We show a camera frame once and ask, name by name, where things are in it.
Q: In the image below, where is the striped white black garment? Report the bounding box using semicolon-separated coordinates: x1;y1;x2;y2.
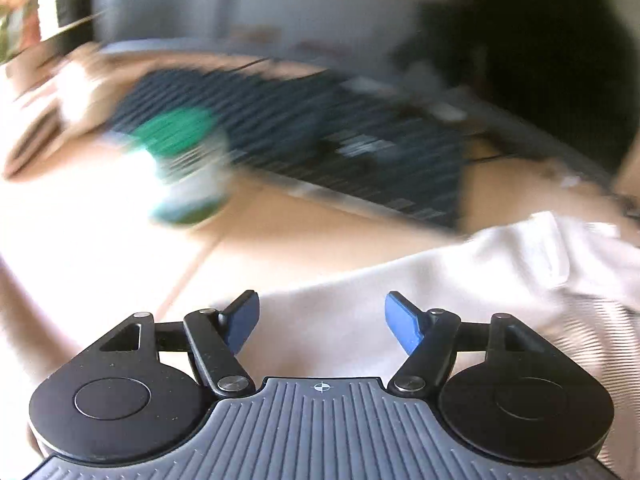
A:
240;212;639;479

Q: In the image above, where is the green lidded white jar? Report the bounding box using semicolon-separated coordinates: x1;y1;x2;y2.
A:
131;106;231;226

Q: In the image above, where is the black mechanical keyboard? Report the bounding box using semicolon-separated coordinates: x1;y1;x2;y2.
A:
110;68;464;230

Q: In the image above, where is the left computer monitor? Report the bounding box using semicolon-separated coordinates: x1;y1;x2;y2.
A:
92;0;639;174

